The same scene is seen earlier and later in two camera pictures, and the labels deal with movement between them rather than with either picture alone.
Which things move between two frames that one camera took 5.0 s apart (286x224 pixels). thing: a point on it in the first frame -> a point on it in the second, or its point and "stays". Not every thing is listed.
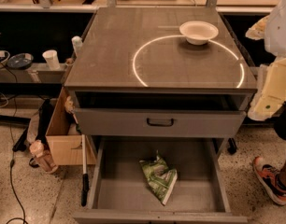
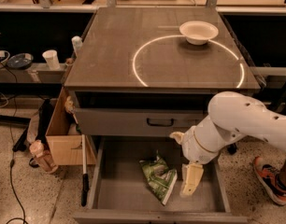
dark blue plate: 20,61 stays
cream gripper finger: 257,31 -> 202,142
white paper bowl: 198,32 stays
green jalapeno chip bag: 160,177 stays
